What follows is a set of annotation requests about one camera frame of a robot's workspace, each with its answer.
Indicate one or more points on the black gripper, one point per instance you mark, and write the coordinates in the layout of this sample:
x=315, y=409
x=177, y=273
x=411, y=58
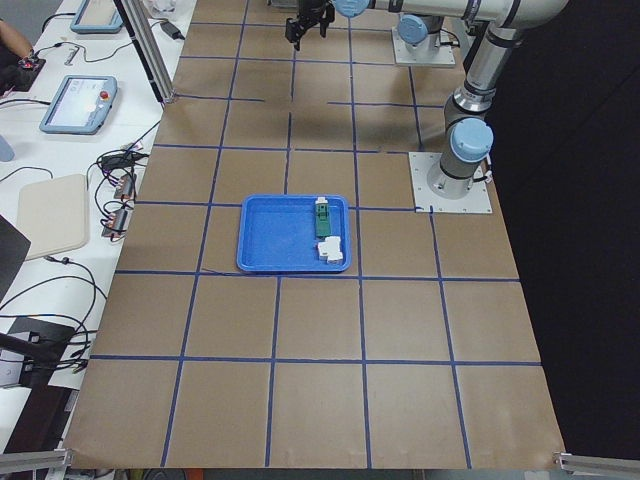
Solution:
x=311, y=8

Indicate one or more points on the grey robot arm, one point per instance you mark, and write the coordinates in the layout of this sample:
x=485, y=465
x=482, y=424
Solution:
x=468, y=138
x=412, y=28

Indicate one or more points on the black power adapter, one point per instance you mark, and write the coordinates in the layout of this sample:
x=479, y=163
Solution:
x=171, y=30

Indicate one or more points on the green terminal block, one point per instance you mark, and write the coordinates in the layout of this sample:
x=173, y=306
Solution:
x=322, y=217

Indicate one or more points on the blue plastic tray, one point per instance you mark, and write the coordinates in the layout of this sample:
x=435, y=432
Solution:
x=277, y=234

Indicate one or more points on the far teach pendant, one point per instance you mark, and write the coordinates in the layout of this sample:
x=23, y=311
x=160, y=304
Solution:
x=96, y=17

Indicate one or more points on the teach pendant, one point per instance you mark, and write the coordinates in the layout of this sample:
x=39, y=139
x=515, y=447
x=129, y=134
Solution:
x=80, y=105
x=96, y=17

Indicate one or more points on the white circuit breaker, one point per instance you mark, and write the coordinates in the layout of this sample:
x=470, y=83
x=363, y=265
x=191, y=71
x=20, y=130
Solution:
x=329, y=250

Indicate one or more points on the near teach pendant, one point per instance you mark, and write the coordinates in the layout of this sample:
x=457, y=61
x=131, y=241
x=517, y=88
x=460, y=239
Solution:
x=80, y=105

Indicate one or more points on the grey usb hub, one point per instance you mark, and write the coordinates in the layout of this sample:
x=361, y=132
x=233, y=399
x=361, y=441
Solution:
x=115, y=225

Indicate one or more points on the beige pad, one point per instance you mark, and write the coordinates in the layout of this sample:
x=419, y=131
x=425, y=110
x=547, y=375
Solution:
x=54, y=215

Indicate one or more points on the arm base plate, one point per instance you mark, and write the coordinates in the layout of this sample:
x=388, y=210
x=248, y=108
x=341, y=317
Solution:
x=435, y=192
x=435, y=52

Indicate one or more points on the aluminium frame post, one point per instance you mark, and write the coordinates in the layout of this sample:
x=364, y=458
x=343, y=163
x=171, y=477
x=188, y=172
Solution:
x=136, y=23

